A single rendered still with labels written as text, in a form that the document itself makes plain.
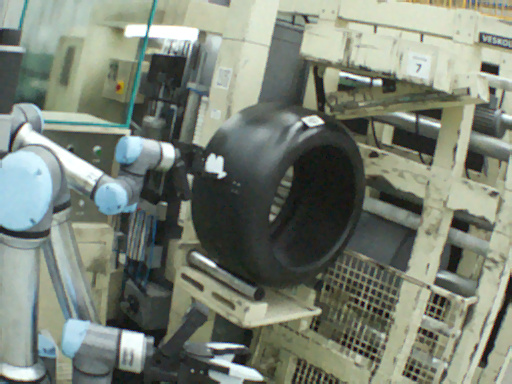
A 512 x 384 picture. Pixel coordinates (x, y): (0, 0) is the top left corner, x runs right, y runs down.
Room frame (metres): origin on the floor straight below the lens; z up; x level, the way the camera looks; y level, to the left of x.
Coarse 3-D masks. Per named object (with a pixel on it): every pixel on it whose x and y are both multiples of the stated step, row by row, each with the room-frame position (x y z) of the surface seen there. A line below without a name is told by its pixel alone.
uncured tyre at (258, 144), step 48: (240, 144) 1.79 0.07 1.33; (288, 144) 1.76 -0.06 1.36; (336, 144) 1.89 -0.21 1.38; (192, 192) 1.85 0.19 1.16; (240, 192) 1.71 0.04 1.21; (336, 192) 2.17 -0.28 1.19; (240, 240) 1.72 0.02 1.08; (288, 240) 2.18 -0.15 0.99; (336, 240) 2.00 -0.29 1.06; (288, 288) 1.90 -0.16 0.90
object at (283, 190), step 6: (288, 174) 2.41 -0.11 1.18; (282, 180) 2.42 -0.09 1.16; (288, 180) 2.52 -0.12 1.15; (282, 186) 2.41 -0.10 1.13; (288, 186) 2.39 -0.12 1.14; (276, 192) 2.45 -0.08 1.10; (282, 192) 2.42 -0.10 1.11; (288, 192) 2.41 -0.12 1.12; (276, 198) 2.43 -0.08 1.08; (282, 198) 2.51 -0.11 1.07; (276, 204) 2.43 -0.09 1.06; (282, 204) 2.40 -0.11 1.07; (276, 210) 2.43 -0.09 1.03; (270, 216) 2.44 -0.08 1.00; (270, 222) 2.48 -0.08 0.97
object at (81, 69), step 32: (32, 0) 1.81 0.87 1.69; (64, 0) 1.90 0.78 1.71; (96, 0) 1.99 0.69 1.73; (128, 0) 2.09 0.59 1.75; (32, 32) 1.83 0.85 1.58; (64, 32) 1.92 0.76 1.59; (96, 32) 2.02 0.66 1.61; (128, 32) 2.11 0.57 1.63; (32, 64) 1.85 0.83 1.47; (64, 64) 1.94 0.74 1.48; (96, 64) 2.04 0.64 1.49; (128, 64) 2.14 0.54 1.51; (32, 96) 1.87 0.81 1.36; (64, 96) 1.96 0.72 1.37; (96, 96) 2.06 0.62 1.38; (128, 96) 2.16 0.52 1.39
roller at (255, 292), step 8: (192, 256) 2.01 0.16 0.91; (200, 256) 1.99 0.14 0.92; (200, 264) 1.97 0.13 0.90; (208, 264) 1.95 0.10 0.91; (216, 264) 1.94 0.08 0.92; (208, 272) 1.94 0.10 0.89; (216, 272) 1.91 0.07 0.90; (224, 272) 1.89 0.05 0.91; (232, 272) 1.89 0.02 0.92; (224, 280) 1.88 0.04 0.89; (232, 280) 1.85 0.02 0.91; (240, 280) 1.84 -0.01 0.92; (248, 280) 1.84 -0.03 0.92; (240, 288) 1.82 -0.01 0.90; (248, 288) 1.80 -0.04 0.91; (256, 288) 1.79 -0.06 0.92; (256, 296) 1.78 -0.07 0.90
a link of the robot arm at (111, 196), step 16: (16, 112) 1.45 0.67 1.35; (16, 128) 1.40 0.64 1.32; (16, 144) 1.39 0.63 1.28; (48, 144) 1.42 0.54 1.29; (64, 160) 1.40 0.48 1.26; (80, 160) 1.43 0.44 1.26; (80, 176) 1.39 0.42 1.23; (96, 176) 1.40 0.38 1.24; (80, 192) 1.40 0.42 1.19; (96, 192) 1.37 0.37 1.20; (112, 192) 1.37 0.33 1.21; (128, 192) 1.44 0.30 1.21; (112, 208) 1.37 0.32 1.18
